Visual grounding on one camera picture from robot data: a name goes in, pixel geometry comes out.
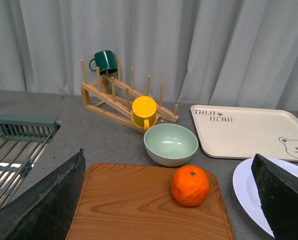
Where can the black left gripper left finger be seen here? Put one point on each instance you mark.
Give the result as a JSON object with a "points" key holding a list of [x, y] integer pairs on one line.
{"points": [[45, 211]]}

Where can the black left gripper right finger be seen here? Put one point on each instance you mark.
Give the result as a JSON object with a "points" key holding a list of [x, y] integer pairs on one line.
{"points": [[278, 193]]}

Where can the white round plate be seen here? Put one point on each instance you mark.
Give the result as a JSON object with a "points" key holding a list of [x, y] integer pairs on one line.
{"points": [[246, 191]]}

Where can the orange mandarin fruit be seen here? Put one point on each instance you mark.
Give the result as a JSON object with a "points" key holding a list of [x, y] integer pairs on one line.
{"points": [[190, 186]]}

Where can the brown wooden cutting board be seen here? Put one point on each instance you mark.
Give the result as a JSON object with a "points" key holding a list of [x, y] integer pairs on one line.
{"points": [[134, 202]]}

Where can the green metal sink rack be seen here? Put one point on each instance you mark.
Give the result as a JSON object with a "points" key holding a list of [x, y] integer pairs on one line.
{"points": [[23, 138]]}

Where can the beige bear tray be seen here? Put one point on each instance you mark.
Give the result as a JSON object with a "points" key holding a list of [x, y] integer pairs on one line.
{"points": [[240, 133]]}

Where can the light green bowl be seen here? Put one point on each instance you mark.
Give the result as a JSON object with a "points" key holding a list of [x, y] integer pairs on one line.
{"points": [[170, 145]]}

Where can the wooden dish rack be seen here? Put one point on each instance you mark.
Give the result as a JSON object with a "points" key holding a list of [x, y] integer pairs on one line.
{"points": [[110, 97]]}

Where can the yellow enamel mug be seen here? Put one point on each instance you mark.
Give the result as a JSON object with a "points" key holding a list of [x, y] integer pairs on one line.
{"points": [[144, 112]]}

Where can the dark green enamel mug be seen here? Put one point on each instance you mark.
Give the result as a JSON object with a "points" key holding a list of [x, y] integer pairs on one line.
{"points": [[105, 61]]}

